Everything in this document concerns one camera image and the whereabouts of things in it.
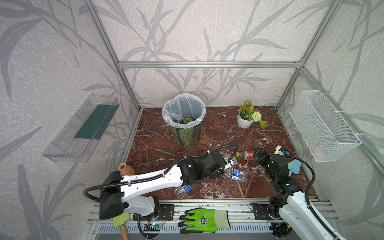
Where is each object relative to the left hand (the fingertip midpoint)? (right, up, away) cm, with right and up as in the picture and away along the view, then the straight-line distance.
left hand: (222, 157), depth 73 cm
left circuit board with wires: (-33, -32, -2) cm, 46 cm away
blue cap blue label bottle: (+9, -12, +10) cm, 18 cm away
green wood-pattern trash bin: (-19, +8, +16) cm, 26 cm away
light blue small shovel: (+44, -9, +14) cm, 47 cm away
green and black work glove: (-10, -30, -2) cm, 31 cm away
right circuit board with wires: (+28, -36, 0) cm, 45 cm away
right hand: (+23, +3, +11) cm, 25 cm away
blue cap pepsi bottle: (-20, -19, +5) cm, 28 cm away
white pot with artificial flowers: (+21, +23, +26) cm, 40 cm away
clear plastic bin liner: (-22, +24, +25) cm, 41 cm away
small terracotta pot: (-51, -8, +6) cm, 52 cm away
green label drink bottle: (-19, +18, +23) cm, 35 cm away
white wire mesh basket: (+44, +11, -10) cm, 46 cm away
